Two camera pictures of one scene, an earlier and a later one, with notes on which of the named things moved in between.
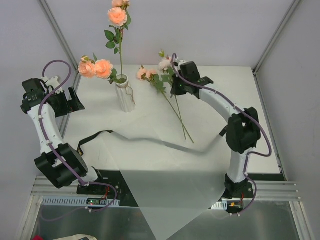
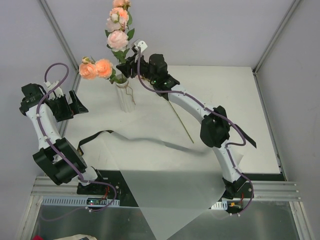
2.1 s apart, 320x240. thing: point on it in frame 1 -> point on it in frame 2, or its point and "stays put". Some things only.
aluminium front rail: (265, 189) stays put
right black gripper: (177, 89) -> (128, 66)
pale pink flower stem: (168, 76) -> (118, 33)
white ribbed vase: (125, 93) stays put
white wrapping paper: (174, 186) stays put
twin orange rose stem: (98, 68) stays put
